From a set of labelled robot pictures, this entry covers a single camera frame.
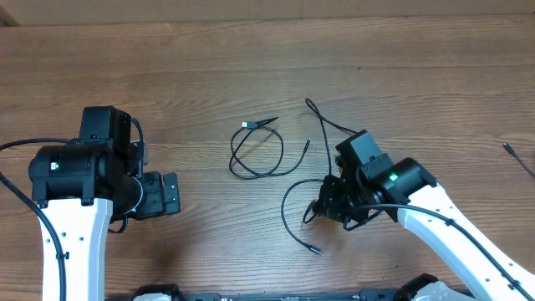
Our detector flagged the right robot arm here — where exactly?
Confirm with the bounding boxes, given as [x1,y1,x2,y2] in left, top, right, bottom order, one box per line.
[308,130,534,300]

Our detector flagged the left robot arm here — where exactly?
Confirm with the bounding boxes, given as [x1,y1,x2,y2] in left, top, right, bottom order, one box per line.
[28,106,181,300]

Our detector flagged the long black USB cable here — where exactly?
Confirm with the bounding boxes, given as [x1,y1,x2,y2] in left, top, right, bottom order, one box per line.
[280,98,360,256]

